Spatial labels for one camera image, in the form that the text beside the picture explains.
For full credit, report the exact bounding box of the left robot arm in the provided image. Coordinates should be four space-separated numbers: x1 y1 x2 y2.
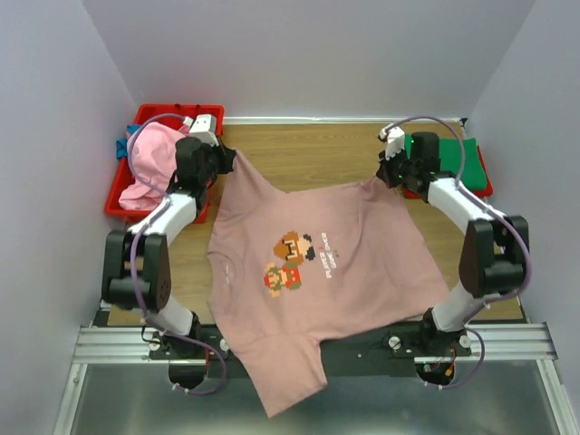
101 133 236 358

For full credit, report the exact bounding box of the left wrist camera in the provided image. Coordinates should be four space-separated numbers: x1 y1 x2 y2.
180 114 219 147

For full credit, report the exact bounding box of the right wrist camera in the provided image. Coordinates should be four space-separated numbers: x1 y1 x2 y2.
378 124 406 160

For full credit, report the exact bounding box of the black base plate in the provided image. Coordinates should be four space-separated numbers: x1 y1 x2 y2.
149 320 472 381

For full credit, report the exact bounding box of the dusty pink printed t-shirt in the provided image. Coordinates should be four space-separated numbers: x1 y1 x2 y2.
208 154 449 417

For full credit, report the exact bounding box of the blue t-shirt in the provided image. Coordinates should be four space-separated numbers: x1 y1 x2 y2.
115 124 140 160

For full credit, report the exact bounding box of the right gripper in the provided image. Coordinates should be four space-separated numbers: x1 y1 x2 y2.
375 143 418 189

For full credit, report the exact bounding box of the red plastic bin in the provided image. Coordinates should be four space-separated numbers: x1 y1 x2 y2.
104 103 225 223

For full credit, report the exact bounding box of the aluminium frame rail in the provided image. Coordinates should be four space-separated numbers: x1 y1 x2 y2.
54 301 579 434

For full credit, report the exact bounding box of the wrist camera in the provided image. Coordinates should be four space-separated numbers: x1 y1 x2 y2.
180 114 219 147
378 124 406 160

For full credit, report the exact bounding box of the green folded t-shirt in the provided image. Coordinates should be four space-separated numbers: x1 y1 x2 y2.
405 132 488 191

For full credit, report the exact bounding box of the red folded t-shirt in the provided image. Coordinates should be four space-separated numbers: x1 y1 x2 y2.
401 145 494 200

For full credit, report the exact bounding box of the light pink t-shirt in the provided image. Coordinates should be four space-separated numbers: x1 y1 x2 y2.
119 121 185 211

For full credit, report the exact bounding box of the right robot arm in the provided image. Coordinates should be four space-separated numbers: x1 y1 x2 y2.
377 126 530 355

